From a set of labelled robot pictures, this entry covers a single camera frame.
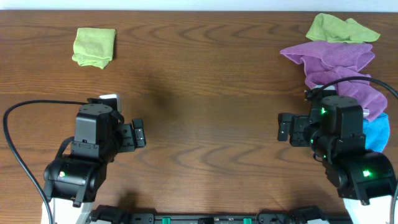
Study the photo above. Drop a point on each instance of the blue microfiber cloth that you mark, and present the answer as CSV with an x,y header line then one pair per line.
x,y
377,133

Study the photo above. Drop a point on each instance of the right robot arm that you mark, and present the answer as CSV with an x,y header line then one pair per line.
x,y
366,184

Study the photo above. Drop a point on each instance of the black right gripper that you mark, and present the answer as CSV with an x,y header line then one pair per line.
x,y
298,130

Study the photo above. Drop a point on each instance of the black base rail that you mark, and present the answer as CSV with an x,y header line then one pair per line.
x,y
307,215

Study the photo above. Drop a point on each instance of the light green microfiber cloth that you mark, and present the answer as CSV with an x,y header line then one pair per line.
x,y
93,47

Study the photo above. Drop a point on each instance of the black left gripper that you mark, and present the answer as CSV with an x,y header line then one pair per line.
x,y
127,137

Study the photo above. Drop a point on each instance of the olive green cloth at back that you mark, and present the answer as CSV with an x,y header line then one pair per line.
x,y
334,30

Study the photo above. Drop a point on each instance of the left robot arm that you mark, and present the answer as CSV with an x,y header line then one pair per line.
x,y
74,177

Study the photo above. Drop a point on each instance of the purple microfiber cloth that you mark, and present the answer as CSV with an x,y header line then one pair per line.
x,y
325,62

